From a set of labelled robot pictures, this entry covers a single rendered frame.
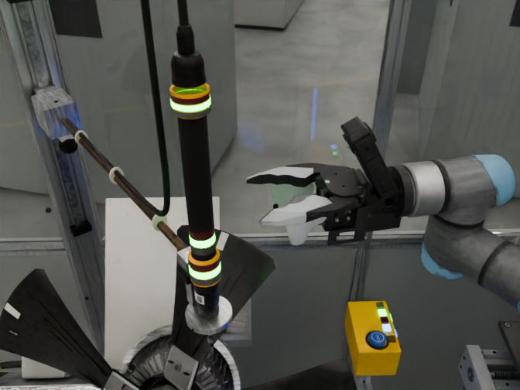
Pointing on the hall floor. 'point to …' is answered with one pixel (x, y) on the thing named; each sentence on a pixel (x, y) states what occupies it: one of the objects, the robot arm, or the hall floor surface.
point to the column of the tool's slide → (80, 251)
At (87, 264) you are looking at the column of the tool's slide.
